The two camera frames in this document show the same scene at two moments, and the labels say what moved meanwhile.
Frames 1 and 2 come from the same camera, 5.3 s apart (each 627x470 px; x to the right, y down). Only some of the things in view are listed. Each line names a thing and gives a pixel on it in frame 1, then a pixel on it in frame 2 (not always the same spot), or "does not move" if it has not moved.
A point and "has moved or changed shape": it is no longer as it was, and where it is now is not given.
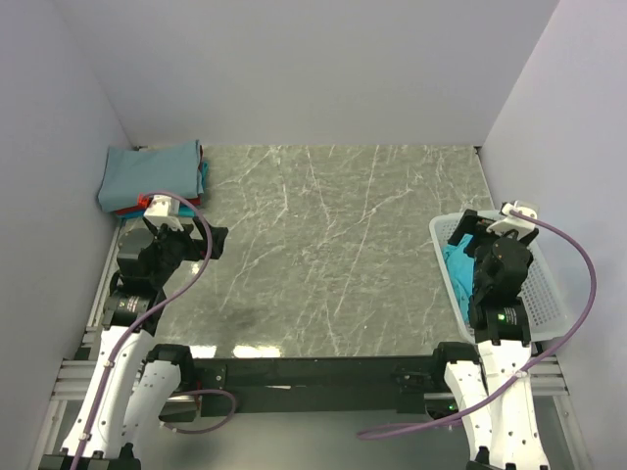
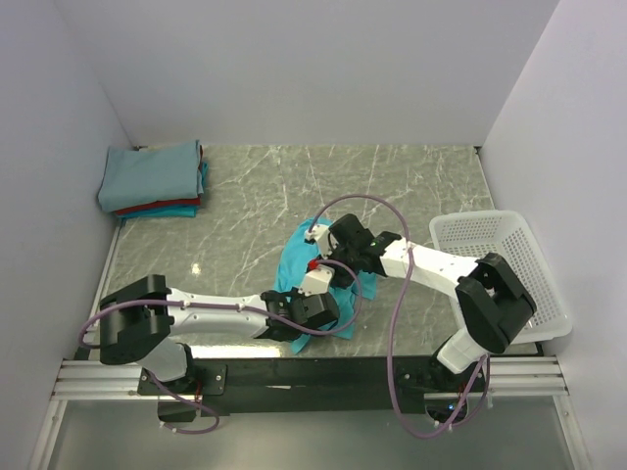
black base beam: (324, 384) does not move
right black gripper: (467, 223) to (340, 281)
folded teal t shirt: (183, 211) does not move
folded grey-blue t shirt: (127, 173) does not move
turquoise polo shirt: (461, 269) has moved or changed shape
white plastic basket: (549, 317) does not move
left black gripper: (195, 249) to (296, 295)
